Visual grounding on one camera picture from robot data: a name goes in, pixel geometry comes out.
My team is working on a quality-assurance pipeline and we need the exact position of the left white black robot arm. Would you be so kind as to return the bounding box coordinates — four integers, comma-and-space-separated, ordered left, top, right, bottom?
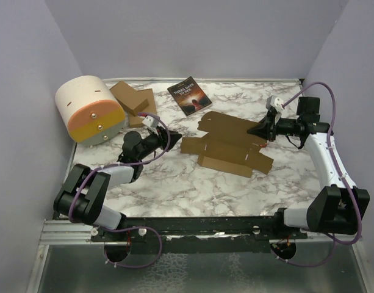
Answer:
53, 126, 182, 241

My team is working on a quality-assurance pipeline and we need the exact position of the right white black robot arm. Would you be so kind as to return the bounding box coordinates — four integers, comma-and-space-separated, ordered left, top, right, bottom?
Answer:
247, 96, 370, 239

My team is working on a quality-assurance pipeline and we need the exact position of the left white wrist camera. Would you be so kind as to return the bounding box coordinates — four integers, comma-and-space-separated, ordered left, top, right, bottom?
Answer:
139, 113, 160, 132

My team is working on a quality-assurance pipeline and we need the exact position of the folded brown cardboard box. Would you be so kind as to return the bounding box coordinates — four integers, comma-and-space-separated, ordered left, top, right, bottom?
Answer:
110, 81, 149, 116

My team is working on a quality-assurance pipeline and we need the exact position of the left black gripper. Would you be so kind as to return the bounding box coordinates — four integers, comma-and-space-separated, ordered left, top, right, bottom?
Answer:
137, 125, 182, 161

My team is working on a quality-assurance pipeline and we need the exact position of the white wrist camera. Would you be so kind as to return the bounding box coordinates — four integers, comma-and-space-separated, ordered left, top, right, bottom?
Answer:
265, 95, 284, 116
139, 113, 160, 132

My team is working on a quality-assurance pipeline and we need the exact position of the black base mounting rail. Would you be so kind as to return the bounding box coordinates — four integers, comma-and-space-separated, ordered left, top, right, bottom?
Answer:
91, 216, 307, 254

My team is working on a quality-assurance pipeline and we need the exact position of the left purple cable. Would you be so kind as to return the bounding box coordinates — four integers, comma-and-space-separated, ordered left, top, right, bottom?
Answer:
67, 112, 172, 270

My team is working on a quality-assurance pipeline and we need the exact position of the flat brown cardboard box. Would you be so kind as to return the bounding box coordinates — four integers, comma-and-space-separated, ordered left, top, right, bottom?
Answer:
128, 88, 159, 128

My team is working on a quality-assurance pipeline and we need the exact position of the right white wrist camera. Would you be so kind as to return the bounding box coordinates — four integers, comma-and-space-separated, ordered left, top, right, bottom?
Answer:
265, 95, 284, 116

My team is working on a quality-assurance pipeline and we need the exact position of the dark paperback book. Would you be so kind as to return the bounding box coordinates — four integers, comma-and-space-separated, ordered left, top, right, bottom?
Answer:
167, 76, 212, 117

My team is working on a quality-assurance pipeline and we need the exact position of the cream orange cylindrical drawer unit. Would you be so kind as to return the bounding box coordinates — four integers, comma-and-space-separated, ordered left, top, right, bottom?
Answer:
55, 75, 126, 147

